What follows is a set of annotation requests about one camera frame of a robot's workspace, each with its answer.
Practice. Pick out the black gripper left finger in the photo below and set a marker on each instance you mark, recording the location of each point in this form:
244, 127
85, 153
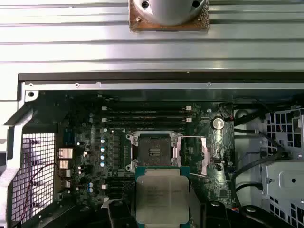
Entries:
121, 216

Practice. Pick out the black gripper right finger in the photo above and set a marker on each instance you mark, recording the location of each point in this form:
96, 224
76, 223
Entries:
215, 216

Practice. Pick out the silver green CPU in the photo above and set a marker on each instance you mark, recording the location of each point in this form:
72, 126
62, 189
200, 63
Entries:
162, 194

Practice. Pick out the metal socket cover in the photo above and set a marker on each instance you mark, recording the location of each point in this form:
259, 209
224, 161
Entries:
206, 156

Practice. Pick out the RAM slot black clips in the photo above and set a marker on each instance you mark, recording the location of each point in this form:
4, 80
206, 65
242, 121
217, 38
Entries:
142, 124
118, 192
142, 114

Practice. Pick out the RAM slot white clips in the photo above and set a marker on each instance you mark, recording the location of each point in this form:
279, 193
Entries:
118, 187
142, 119
142, 108

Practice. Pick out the CPU socket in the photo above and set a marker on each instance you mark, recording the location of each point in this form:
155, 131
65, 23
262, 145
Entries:
154, 147

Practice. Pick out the green motherboard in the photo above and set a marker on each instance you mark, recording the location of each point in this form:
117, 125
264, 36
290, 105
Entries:
193, 154

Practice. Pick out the small finned metal block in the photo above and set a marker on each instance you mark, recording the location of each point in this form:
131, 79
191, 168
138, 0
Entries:
65, 164
65, 153

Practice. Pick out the silver metal drive cage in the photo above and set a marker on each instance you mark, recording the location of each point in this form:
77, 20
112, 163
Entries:
285, 175

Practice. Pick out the coin cell battery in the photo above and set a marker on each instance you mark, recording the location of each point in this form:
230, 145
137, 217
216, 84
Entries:
217, 123

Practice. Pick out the black PC case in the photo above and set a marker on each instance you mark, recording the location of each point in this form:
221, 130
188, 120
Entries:
152, 77

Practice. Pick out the square brown base plate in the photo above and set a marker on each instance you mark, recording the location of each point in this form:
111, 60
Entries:
142, 28

